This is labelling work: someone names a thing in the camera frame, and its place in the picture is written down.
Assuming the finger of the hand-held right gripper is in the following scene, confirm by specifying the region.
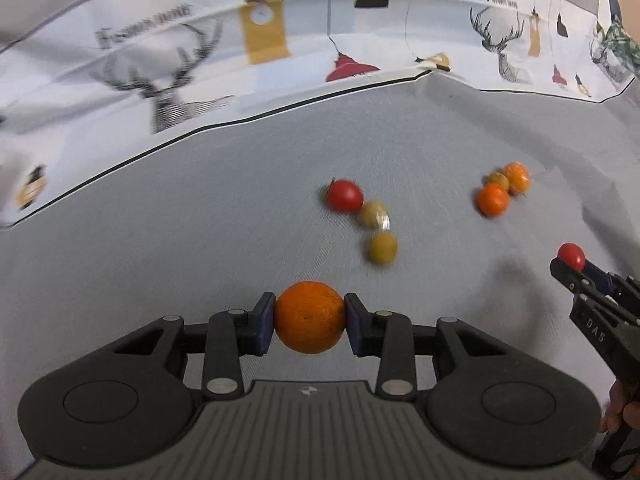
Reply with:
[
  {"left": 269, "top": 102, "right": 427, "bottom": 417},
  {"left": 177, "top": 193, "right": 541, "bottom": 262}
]
[
  {"left": 549, "top": 256, "right": 599, "bottom": 307},
  {"left": 583, "top": 259, "right": 640, "bottom": 302}
]

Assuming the deer printed blanket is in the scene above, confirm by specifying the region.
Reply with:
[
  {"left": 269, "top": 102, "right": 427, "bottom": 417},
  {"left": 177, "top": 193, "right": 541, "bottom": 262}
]
[{"left": 0, "top": 0, "right": 640, "bottom": 231}]

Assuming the grey bed sheet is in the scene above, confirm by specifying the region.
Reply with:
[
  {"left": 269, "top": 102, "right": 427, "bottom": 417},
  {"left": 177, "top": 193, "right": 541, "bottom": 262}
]
[{"left": 0, "top": 67, "right": 640, "bottom": 480}]

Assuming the red cherry tomato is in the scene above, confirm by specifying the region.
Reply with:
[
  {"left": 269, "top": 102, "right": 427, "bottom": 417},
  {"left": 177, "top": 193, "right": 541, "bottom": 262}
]
[
  {"left": 557, "top": 243, "right": 586, "bottom": 273},
  {"left": 325, "top": 179, "right": 365, "bottom": 212}
]

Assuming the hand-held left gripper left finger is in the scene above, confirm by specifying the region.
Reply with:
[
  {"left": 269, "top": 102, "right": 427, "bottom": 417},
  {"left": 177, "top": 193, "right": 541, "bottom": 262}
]
[{"left": 107, "top": 291, "right": 277, "bottom": 402}]

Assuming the small orange with stem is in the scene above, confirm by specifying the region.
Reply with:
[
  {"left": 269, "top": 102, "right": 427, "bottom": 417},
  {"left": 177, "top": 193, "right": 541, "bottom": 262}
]
[{"left": 502, "top": 161, "right": 532, "bottom": 196}]

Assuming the person's right hand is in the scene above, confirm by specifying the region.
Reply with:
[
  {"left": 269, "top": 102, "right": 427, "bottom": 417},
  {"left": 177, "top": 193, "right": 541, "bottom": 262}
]
[{"left": 598, "top": 380, "right": 640, "bottom": 435}]

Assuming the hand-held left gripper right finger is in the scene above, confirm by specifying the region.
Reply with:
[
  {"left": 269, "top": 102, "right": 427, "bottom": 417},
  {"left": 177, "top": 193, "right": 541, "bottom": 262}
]
[{"left": 344, "top": 292, "right": 516, "bottom": 401}]

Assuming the large orange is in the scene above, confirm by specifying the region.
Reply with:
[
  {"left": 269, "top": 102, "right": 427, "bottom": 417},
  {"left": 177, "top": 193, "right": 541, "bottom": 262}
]
[{"left": 274, "top": 281, "right": 347, "bottom": 355}]

